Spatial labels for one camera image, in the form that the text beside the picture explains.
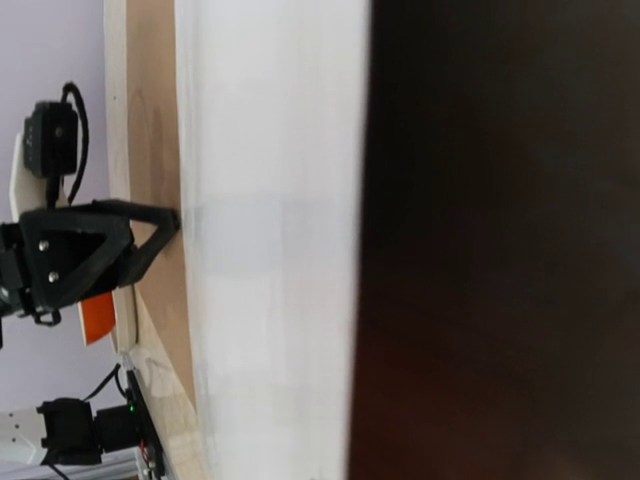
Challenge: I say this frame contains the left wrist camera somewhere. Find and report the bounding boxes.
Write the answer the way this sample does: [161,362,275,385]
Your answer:
[8,82,90,221]

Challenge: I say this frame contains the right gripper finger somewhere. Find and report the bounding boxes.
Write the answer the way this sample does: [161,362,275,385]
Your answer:
[347,1,639,479]

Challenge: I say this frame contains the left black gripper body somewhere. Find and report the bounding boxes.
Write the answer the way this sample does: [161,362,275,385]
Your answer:
[1,223,60,327]

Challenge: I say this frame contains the white red bowl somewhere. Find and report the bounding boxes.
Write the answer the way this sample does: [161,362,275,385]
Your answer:
[78,292,116,346]

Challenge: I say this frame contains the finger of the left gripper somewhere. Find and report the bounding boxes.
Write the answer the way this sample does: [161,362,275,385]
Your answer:
[18,200,180,306]

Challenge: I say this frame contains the brown backing board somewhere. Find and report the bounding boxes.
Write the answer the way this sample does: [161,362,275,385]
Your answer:
[124,0,211,480]

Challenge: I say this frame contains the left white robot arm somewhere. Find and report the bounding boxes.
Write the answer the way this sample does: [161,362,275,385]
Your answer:
[1,200,180,479]

